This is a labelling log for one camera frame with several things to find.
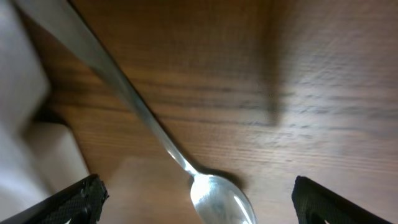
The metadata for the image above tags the white plastic cutlery tray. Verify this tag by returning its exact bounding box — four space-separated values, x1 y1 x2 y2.
1 1 90 220

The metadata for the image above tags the steel tablespoon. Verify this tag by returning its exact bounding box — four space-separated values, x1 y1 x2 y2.
16 0 257 223

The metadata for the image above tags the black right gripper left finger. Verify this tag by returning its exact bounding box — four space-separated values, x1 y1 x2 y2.
1 174 108 224

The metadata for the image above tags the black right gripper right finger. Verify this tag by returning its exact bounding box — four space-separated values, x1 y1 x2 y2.
292 176 391 224

